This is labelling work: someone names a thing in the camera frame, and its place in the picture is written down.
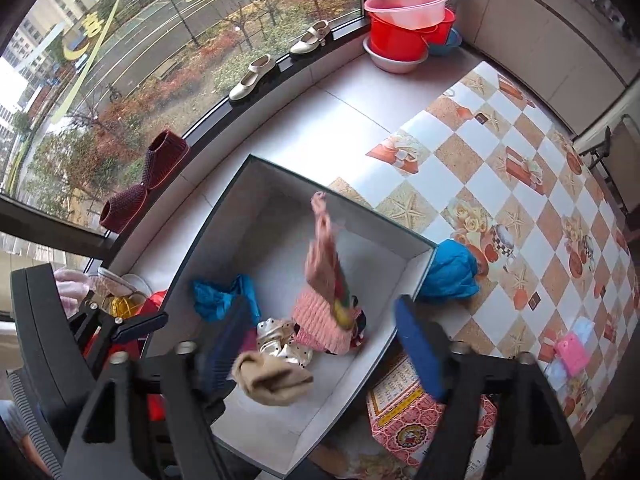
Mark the folding chair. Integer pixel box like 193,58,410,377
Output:
582,114,639,231

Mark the red stool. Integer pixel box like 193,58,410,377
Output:
105,290,167,422

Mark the checkered patterned tablecloth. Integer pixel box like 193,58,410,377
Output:
333,63,639,431

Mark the maroon knit slipper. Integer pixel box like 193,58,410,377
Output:
100,183,148,234
141,130,190,191

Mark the beige knit sock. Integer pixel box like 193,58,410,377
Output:
231,351,314,406

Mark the metal basin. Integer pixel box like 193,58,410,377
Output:
362,35,428,75

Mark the white shoe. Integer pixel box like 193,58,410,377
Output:
229,54,279,103
290,20,333,56

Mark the pink plastic basin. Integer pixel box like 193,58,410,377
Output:
363,0,448,30

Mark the white polka dot scrunchie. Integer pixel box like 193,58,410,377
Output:
256,318,314,368

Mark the red patterned carton box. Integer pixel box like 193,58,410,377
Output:
365,351,499,468

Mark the striped pink knit sock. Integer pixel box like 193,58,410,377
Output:
292,192,355,356

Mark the pink and black sock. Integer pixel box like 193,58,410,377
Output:
240,296,369,356

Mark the white floral package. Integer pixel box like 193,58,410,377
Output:
308,442,418,479

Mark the maroon knit slipper lower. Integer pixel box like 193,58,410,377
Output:
100,183,148,234

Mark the light blue fluffy cloth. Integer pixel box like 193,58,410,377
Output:
544,316,596,391

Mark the red plastic bucket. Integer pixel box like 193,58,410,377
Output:
369,9,456,62

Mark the grey white storage box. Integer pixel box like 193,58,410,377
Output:
134,154,442,478

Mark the maroon knit slipper upper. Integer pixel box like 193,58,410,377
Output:
141,130,190,191

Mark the blue basin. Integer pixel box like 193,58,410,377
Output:
428,28,462,58

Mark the white shoe near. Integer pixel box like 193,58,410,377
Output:
229,54,279,103

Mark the white shoe far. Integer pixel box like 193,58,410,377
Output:
290,20,333,56

